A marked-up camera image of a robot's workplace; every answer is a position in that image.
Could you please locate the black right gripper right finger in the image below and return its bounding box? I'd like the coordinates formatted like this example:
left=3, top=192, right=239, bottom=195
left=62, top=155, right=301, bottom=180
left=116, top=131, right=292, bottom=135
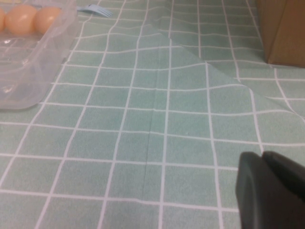
left=261, top=150, right=305, bottom=192

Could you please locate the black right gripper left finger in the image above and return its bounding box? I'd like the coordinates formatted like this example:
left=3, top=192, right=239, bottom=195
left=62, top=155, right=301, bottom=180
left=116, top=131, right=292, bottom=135
left=234, top=151, right=305, bottom=229

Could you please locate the brown cardboard box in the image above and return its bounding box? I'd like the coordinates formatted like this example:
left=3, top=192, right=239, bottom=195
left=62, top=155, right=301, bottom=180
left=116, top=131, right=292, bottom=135
left=256, top=0, right=305, bottom=68

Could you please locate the clear plastic egg box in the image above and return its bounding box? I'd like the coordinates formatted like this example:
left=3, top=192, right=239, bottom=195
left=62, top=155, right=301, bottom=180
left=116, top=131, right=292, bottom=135
left=0, top=0, right=79, bottom=111

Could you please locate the green checked tablecloth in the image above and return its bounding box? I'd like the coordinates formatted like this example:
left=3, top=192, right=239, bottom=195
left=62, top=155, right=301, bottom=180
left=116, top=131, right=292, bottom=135
left=0, top=0, right=305, bottom=229

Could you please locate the light blue plastic fork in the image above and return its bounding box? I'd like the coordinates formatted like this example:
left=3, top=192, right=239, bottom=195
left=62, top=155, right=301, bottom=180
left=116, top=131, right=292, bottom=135
left=76, top=4, right=113, bottom=18

